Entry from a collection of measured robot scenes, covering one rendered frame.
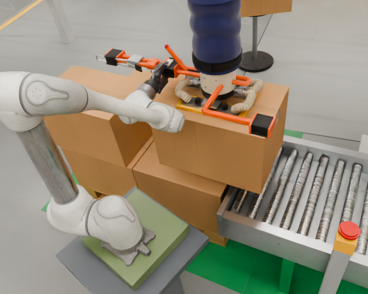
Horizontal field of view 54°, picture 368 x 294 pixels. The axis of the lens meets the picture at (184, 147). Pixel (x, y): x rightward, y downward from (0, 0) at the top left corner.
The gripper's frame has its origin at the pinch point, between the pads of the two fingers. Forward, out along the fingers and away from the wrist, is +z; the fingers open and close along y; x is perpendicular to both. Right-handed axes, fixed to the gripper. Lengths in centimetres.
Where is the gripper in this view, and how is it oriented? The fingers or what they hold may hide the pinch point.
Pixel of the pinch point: (168, 67)
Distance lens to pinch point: 185.8
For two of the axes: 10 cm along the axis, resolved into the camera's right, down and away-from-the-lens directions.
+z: 4.4, -6.7, 5.9
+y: 1.2, 7.0, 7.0
